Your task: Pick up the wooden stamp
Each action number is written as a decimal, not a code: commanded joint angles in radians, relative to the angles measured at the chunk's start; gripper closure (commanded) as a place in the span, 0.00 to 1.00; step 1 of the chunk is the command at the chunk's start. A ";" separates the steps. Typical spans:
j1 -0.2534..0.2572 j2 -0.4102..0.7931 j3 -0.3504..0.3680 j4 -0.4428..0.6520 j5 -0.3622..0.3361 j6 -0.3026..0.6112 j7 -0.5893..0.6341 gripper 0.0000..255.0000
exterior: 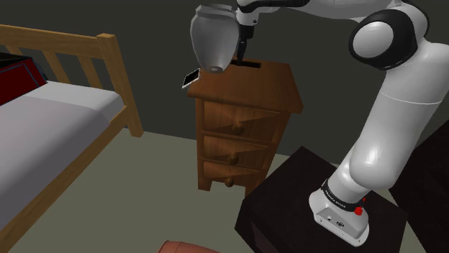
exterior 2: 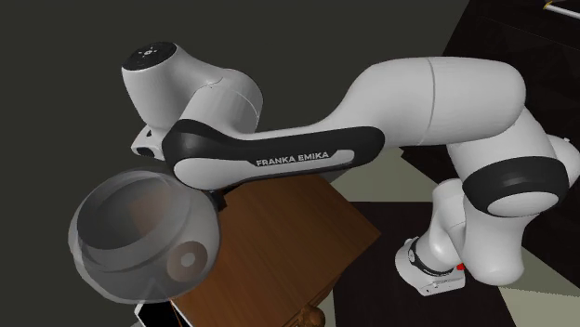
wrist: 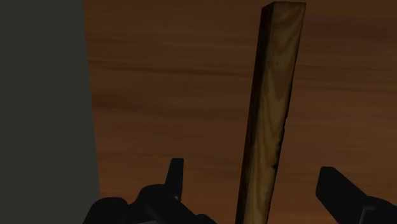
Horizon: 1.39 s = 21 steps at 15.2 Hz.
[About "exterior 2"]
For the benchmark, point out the clear glass bowl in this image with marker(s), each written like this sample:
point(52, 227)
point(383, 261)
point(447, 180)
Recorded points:
point(118, 253)

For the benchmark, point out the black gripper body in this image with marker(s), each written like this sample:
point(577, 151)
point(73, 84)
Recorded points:
point(219, 199)

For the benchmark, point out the black white-edged box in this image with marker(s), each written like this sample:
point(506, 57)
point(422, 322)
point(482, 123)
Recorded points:
point(156, 317)

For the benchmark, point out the brown wooden side table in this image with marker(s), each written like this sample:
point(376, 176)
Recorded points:
point(281, 244)

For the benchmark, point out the dark robot stand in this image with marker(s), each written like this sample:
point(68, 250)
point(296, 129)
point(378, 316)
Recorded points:
point(376, 294)

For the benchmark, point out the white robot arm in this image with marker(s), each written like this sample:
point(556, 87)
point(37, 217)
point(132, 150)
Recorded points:
point(398, 104)

